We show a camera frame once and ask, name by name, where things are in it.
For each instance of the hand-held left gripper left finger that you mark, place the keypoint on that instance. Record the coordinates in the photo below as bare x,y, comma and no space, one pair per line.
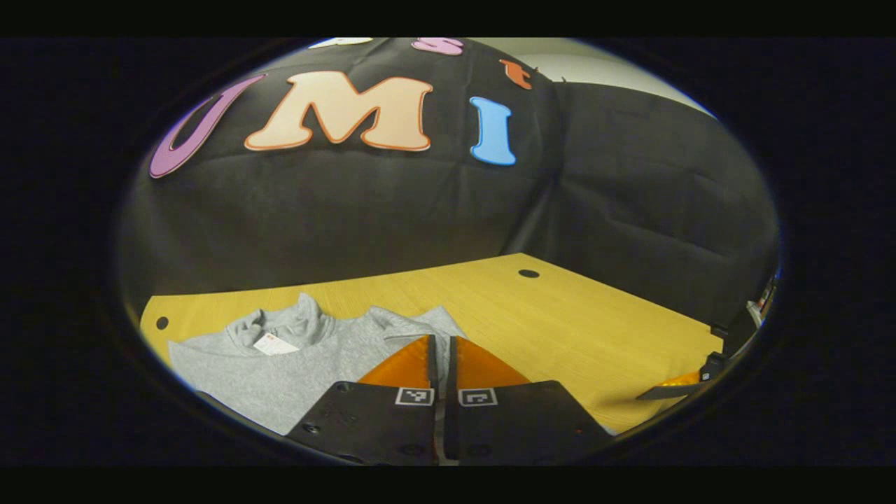
433,367

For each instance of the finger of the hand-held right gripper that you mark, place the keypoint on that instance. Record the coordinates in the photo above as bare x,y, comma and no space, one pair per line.
672,390

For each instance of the grey sweatshirt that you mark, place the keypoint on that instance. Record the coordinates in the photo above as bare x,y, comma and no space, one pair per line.
294,378

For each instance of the black backdrop cloth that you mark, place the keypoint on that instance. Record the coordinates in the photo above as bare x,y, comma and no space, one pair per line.
350,210

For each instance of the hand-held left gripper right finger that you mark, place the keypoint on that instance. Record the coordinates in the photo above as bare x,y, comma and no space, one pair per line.
451,367

